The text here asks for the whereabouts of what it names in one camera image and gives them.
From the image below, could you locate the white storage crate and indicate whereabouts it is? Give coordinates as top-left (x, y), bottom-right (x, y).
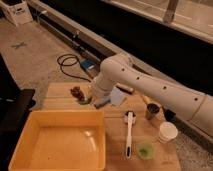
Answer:
top-left (0, 0), bottom-right (33, 27)

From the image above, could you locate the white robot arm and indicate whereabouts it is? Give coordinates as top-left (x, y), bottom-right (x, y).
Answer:
top-left (91, 53), bottom-right (213, 138)

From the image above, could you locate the wooden brush block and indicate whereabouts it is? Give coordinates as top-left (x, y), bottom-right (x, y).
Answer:
top-left (116, 84), bottom-right (134, 94)

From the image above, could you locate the white paper cup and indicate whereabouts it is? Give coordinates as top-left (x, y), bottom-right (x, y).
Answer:
top-left (158, 122), bottom-right (178, 143)

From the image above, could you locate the blue sponge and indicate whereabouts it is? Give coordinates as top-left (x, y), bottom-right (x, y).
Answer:
top-left (94, 97), bottom-right (110, 109)

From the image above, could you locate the pale blue cloth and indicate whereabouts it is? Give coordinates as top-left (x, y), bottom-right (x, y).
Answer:
top-left (110, 87), bottom-right (126, 106)

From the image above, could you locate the metal cup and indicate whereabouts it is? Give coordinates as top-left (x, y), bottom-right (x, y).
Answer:
top-left (145, 103), bottom-right (160, 120)

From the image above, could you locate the wooden cutting board table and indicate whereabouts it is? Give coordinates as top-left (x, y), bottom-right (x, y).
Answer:
top-left (43, 82), bottom-right (181, 171)

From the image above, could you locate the yellow plastic bin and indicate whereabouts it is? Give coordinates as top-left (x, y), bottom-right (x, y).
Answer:
top-left (8, 110), bottom-right (106, 171)

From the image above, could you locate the dark grape bunch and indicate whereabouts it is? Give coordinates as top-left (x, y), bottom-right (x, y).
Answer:
top-left (70, 86), bottom-right (85, 101)

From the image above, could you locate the green pepper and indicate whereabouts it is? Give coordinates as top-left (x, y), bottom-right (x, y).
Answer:
top-left (78, 97), bottom-right (92, 105)

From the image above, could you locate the white dish brush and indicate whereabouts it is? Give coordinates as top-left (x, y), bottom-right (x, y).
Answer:
top-left (124, 111), bottom-right (136, 158)

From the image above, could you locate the black cable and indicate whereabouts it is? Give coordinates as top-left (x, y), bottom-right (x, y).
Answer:
top-left (56, 53), bottom-right (93, 83)

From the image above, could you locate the blue power box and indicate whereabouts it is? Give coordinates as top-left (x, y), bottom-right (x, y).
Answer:
top-left (80, 59), bottom-right (99, 78)

